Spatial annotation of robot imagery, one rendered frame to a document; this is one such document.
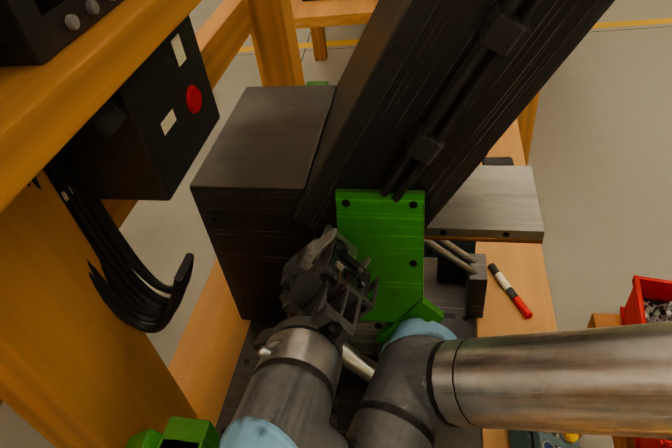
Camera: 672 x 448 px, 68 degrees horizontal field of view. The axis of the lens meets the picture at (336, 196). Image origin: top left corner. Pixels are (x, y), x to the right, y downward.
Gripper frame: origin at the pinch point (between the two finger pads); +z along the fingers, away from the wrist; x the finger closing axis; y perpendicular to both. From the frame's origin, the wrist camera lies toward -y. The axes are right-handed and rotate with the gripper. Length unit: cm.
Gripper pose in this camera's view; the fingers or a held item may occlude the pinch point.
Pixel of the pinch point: (331, 254)
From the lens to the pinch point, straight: 66.9
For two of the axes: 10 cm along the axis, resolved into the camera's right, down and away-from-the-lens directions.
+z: 1.9, -4.3, 8.8
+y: 6.4, -6.2, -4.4
